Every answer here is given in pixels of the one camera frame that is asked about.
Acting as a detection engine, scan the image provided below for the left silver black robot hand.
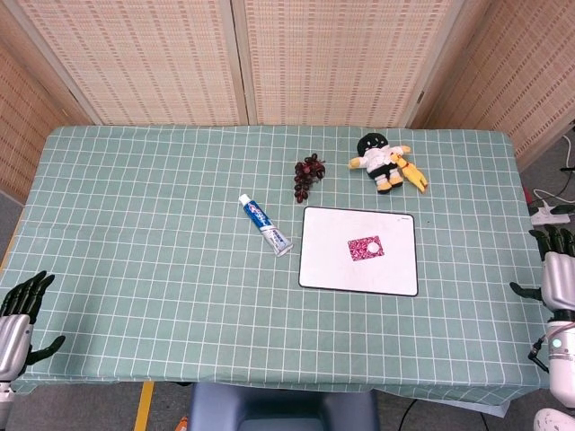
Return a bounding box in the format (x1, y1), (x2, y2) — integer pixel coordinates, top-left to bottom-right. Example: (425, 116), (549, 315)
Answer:
(0, 270), (66, 383)

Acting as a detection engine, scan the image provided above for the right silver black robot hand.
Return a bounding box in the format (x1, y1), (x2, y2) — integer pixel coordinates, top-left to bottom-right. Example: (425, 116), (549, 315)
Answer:
(509, 224), (575, 322)

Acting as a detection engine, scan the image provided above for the pink patterned packet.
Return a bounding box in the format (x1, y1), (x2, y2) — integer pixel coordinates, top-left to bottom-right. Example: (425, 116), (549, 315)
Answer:
(347, 234), (386, 261)

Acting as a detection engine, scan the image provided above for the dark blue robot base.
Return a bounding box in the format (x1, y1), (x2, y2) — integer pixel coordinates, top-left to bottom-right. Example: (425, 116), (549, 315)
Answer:
(188, 381), (381, 431)

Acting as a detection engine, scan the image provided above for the white rectangular board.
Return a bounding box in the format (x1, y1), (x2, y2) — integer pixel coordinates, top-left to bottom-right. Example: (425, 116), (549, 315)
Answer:
(298, 206), (420, 297)

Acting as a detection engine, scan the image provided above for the white power strip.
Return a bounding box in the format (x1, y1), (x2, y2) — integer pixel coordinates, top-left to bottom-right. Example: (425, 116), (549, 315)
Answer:
(530, 200), (570, 225)

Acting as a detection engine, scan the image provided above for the yellow floor tape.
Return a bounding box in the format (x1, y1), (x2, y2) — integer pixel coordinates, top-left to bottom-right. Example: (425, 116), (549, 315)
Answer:
(133, 381), (155, 431)

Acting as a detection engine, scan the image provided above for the green checked tablecloth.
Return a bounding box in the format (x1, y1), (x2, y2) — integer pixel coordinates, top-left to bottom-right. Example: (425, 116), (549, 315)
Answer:
(0, 124), (562, 399)

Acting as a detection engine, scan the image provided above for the yellow rubber chicken toy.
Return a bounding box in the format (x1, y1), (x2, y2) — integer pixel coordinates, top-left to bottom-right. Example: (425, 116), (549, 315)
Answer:
(390, 152), (429, 195)

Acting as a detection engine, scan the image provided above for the black white plush doll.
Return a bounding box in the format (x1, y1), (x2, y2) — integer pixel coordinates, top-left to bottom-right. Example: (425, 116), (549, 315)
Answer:
(348, 132), (412, 195)

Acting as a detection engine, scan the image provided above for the dark red grape bunch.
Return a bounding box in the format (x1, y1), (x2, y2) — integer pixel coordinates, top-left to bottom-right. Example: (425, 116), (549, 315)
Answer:
(294, 153), (327, 204)

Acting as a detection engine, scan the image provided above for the blue white toothpaste tube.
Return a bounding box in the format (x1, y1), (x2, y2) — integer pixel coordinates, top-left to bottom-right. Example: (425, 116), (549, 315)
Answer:
(238, 193), (294, 258)

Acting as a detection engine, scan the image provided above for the bamboo folding screen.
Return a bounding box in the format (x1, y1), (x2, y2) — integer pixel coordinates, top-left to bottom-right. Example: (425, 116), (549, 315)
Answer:
(0, 0), (575, 203)

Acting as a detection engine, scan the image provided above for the black cable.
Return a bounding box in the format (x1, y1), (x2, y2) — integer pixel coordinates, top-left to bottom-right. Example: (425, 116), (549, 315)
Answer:
(397, 394), (423, 431)

